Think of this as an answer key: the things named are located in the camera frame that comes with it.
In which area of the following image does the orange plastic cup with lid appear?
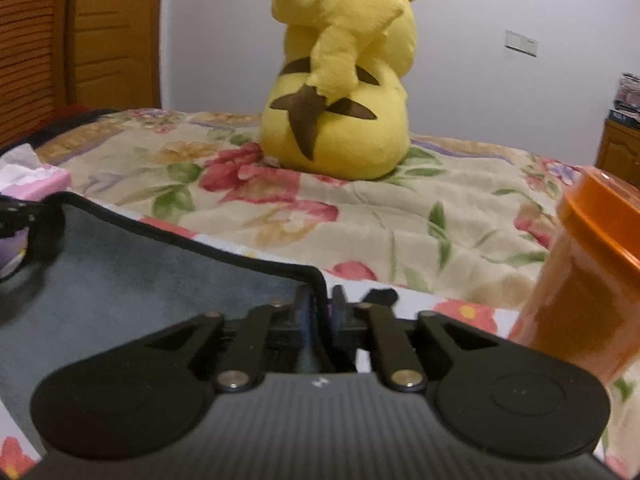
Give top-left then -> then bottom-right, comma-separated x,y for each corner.
509,167 -> 639,384

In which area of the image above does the yellow Pikachu plush toy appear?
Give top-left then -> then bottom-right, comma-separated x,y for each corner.
259,0 -> 418,180

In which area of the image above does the white wall switch plate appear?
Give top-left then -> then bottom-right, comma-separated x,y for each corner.
504,30 -> 538,58

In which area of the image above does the wooden louvered wardrobe door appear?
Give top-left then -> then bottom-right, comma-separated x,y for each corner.
1,0 -> 67,146

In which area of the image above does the floral bed quilt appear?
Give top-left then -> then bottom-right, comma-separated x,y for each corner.
34,107 -> 640,480

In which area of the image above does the white fruit print sheet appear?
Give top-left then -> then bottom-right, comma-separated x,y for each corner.
1,194 -> 514,479

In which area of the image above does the purple and grey towel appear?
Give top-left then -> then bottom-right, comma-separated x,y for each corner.
0,190 -> 402,449

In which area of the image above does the pink tissue box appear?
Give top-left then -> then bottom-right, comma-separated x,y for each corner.
0,144 -> 72,202

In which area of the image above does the wooden sideboard cabinet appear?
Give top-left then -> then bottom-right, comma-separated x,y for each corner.
596,119 -> 640,188

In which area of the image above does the wooden panel door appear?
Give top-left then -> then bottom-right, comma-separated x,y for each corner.
66,0 -> 160,110

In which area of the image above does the clutter pile on cabinet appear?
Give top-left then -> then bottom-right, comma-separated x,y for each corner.
608,73 -> 640,129

